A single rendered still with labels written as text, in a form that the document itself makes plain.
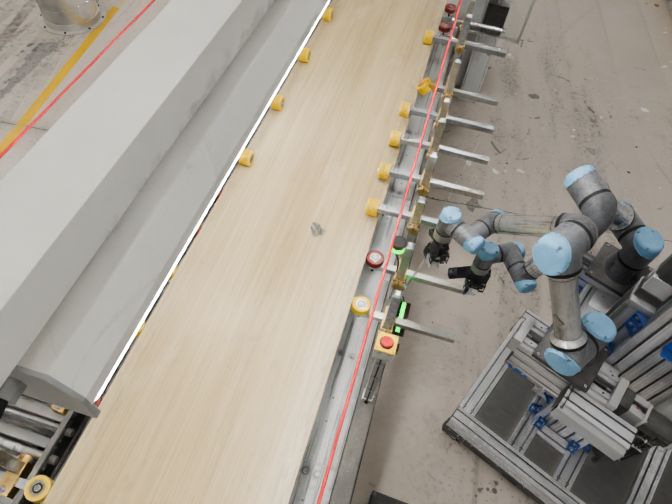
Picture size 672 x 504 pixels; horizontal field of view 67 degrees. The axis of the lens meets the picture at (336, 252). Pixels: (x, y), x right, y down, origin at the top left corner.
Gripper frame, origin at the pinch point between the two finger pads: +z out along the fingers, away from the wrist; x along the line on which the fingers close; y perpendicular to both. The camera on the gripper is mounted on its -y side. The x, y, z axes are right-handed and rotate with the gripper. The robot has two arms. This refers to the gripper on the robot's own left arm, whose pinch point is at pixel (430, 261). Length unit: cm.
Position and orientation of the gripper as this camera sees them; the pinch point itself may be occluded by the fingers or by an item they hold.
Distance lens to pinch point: 222.0
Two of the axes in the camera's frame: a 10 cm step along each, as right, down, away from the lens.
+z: -0.8, 5.9, 8.1
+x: 9.9, -0.1, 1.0
